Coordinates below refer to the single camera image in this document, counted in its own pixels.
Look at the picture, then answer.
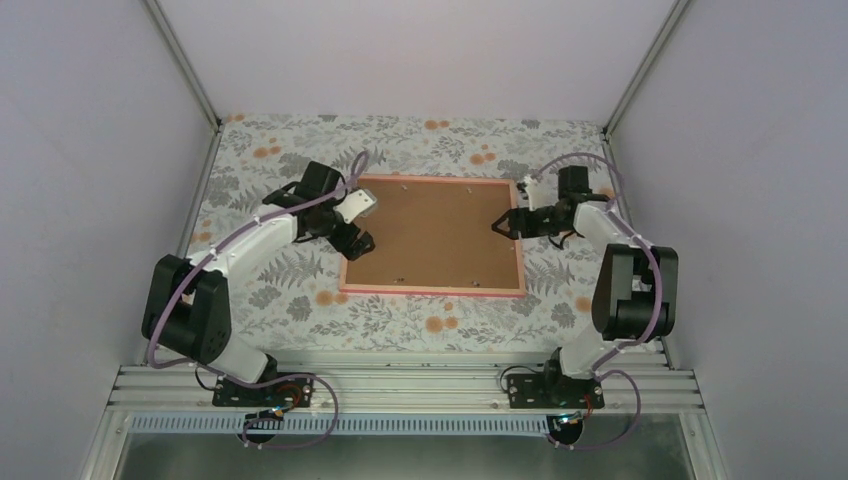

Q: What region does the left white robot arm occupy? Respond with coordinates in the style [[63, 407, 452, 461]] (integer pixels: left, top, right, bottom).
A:
[[141, 151, 377, 405]]

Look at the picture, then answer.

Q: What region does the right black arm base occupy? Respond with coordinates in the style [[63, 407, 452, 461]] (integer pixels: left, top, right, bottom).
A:
[[499, 369, 606, 447]]

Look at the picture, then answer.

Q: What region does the pink wooden picture frame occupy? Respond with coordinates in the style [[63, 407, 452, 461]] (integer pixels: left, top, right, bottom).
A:
[[339, 173, 528, 298]]

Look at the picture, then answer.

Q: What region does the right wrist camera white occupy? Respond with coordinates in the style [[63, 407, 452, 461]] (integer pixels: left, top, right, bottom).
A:
[[516, 175, 545, 211]]

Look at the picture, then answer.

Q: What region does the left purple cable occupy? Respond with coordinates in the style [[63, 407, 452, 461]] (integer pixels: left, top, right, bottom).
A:
[[146, 150, 371, 452]]

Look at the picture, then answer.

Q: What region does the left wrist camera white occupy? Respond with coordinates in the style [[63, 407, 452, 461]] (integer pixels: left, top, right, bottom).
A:
[[333, 188, 378, 224]]

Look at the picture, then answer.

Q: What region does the aluminium mounting rail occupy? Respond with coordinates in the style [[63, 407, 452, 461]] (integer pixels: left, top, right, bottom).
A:
[[107, 351, 705, 414]]

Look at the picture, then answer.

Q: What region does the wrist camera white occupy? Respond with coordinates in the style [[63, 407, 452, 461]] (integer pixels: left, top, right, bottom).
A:
[[333, 188, 378, 224], [516, 175, 545, 211]]

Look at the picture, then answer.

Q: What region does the floral patterned table mat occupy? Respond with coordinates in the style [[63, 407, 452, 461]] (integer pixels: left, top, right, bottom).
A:
[[190, 114, 613, 352]]

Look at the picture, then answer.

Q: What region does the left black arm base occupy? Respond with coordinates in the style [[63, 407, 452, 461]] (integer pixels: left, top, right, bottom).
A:
[[212, 378, 315, 439]]

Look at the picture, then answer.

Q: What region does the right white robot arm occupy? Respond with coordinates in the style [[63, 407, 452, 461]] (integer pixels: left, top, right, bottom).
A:
[[491, 165, 679, 407]]

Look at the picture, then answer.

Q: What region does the brown cardboard backing board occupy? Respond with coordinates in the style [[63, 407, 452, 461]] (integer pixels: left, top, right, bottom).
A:
[[345, 180, 521, 290]]

